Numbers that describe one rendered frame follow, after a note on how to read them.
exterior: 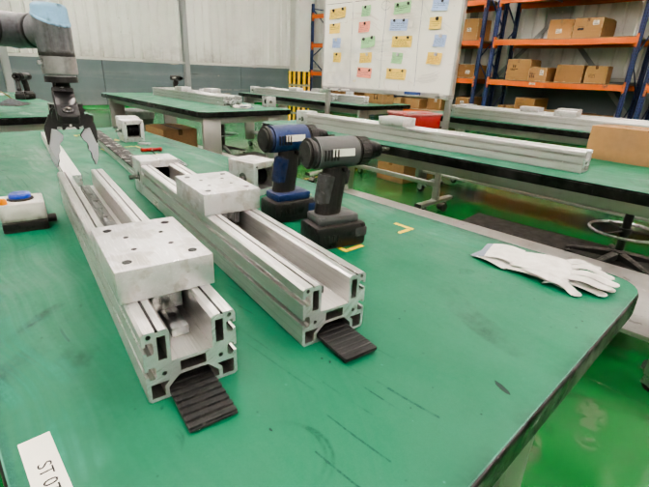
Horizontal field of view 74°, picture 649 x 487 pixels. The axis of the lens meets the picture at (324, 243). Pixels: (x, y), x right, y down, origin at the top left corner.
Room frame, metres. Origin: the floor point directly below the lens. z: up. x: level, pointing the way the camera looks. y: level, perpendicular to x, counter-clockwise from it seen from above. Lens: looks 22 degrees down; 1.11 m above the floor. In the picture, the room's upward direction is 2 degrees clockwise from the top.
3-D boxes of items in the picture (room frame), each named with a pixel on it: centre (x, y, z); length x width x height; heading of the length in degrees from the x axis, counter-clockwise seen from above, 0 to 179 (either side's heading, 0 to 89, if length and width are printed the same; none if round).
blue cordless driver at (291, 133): (1.01, 0.07, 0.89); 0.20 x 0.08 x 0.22; 127
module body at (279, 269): (0.82, 0.22, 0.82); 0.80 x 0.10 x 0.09; 36
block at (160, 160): (1.17, 0.49, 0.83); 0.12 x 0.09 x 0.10; 126
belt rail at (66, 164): (1.58, 1.00, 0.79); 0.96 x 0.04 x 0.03; 36
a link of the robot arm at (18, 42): (1.11, 0.74, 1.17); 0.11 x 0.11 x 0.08; 68
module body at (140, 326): (0.71, 0.37, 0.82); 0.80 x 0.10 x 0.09; 36
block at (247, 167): (1.20, 0.22, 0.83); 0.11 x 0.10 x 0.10; 145
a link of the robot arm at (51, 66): (1.08, 0.65, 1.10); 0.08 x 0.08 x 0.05
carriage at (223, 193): (0.82, 0.22, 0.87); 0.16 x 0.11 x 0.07; 36
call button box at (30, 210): (0.86, 0.63, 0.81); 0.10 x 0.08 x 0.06; 126
